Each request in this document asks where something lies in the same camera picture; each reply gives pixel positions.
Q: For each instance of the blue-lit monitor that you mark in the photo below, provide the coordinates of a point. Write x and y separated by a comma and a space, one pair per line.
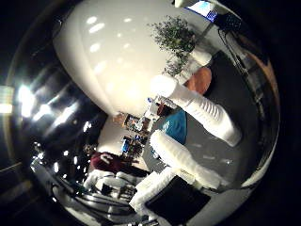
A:
203, 8

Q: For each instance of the small white plant pot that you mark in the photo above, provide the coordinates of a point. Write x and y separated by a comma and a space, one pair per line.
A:
188, 73

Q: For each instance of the small blue background screen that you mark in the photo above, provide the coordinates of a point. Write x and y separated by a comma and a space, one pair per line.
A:
126, 146

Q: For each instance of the round wooden table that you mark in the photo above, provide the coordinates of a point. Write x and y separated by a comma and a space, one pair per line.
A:
200, 81

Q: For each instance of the shelf with colourful items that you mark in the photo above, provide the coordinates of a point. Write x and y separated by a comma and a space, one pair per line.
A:
131, 122

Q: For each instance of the wooden desk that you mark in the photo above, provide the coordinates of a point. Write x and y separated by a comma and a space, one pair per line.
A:
268, 72

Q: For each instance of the black keyboard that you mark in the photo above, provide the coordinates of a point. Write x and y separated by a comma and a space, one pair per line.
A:
229, 22

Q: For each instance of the person in maroon shirt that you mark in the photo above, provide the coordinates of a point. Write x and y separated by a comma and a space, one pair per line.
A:
106, 160

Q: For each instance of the broad-leaf green plant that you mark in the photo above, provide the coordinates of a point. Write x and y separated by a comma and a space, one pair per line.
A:
175, 67

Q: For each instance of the bushy small-leaf plant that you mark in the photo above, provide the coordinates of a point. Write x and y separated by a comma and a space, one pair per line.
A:
174, 36

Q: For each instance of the teal cloth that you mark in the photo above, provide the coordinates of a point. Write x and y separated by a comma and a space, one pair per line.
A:
175, 125

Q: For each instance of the dark grey work table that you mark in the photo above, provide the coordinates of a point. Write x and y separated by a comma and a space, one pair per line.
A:
225, 81

